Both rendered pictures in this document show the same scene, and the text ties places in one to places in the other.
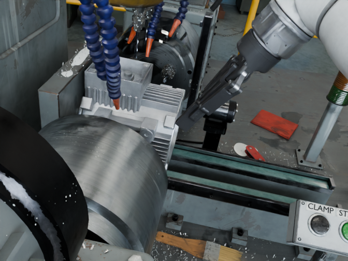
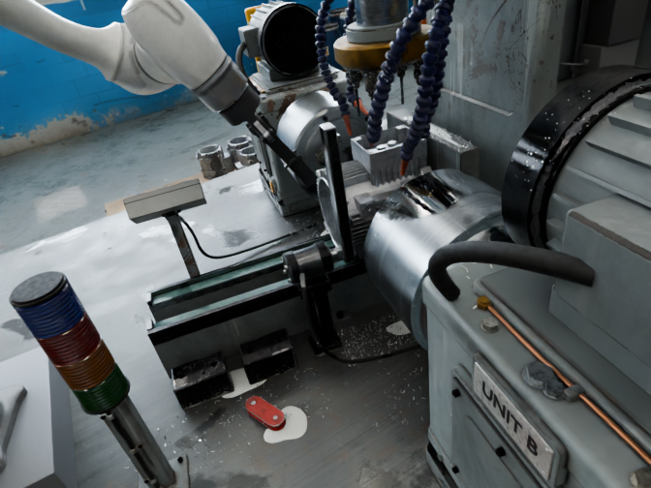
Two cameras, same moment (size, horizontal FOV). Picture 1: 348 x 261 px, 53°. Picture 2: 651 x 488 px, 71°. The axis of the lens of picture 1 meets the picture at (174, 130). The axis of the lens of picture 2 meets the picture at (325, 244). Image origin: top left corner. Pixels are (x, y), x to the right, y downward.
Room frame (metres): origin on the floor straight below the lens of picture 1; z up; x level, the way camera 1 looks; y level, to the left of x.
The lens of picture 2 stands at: (1.44, -0.27, 1.49)
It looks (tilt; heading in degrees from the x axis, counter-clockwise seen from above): 33 degrees down; 163
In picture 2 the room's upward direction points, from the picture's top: 10 degrees counter-clockwise
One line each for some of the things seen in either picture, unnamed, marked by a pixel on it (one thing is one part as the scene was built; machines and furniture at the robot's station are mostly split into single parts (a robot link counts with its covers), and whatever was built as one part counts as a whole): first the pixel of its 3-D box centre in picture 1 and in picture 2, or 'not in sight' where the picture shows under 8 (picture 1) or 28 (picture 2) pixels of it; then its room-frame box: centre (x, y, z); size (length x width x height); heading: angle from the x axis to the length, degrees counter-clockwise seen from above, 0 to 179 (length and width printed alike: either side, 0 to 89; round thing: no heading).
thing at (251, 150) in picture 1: (254, 156); (264, 412); (0.89, -0.27, 0.81); 0.09 x 0.03 x 0.02; 28
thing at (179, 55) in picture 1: (159, 56); (470, 274); (1.00, 0.08, 1.04); 0.41 x 0.25 x 0.25; 176
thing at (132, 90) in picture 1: (119, 82); (388, 155); (0.67, 0.13, 1.11); 0.12 x 0.11 x 0.07; 85
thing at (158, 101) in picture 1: (133, 121); (374, 200); (0.66, 0.09, 1.02); 0.20 x 0.19 x 0.19; 85
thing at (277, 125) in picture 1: (274, 122); not in sight; (1.11, -0.37, 0.80); 0.15 x 0.12 x 0.01; 62
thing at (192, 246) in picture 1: (199, 248); not in sight; (0.51, -0.10, 0.80); 0.21 x 0.05 x 0.01; 82
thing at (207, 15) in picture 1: (199, 66); (337, 198); (0.79, -0.03, 1.12); 0.04 x 0.03 x 0.26; 86
